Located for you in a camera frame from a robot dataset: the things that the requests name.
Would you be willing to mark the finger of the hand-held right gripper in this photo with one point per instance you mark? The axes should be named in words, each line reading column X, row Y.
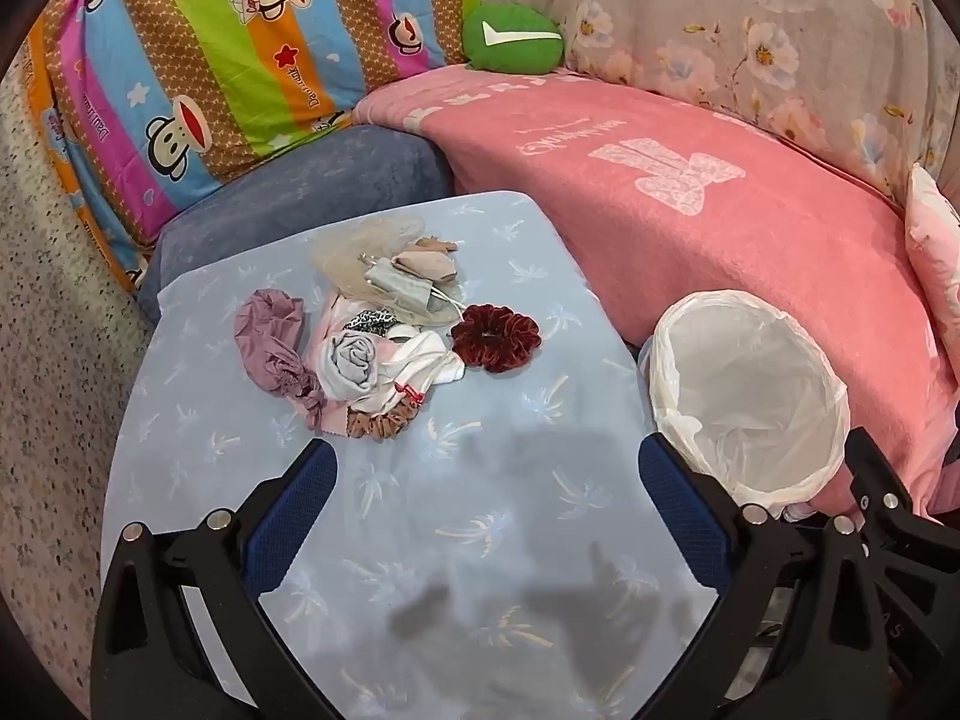
column 877, row 484

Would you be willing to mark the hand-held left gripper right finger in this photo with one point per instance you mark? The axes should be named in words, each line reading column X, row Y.
column 682, row 510

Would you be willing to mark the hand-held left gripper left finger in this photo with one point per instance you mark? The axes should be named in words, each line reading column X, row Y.
column 292, row 517

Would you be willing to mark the pink cloth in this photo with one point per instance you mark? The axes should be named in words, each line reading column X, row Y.
column 324, row 416

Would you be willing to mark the brown scrunchie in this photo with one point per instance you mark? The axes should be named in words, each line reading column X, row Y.
column 382, row 424

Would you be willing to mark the white-lined trash bin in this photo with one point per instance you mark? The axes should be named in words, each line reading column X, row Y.
column 750, row 360

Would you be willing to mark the grey cloth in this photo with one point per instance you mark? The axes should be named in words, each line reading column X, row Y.
column 360, row 360

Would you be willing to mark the purple satin bonnet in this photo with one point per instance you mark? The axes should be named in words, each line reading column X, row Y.
column 266, row 322

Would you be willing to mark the leopard-print scrunchie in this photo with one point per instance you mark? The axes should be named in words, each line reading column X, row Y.
column 375, row 321

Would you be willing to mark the dark red velvet scrunchie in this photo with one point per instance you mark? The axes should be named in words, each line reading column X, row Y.
column 517, row 345

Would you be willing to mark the light blue palm-print tablecloth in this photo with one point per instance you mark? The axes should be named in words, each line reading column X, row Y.
column 420, row 510

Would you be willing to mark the white cloth with red trim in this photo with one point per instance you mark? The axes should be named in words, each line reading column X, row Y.
column 431, row 360

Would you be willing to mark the small pink pillow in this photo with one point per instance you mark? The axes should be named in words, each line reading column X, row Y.
column 934, row 240

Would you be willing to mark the light blue face mask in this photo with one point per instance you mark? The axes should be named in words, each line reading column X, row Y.
column 397, row 281

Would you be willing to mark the beige hairnet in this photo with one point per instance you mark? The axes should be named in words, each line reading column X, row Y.
column 337, row 255

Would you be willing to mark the pink blanket with bow print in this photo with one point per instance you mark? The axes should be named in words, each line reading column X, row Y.
column 675, row 240

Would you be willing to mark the beige sock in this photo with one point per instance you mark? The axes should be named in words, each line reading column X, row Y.
column 424, row 262

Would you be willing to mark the blue-grey cushion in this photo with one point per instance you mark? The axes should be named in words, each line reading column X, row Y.
column 315, row 172

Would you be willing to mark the colourful monkey-print pillow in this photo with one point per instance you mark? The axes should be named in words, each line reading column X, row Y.
column 225, row 52

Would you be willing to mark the green round pillow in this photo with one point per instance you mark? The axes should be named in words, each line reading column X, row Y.
column 510, row 41

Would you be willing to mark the grey floral blanket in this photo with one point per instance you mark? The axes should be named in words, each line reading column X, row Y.
column 750, row 0

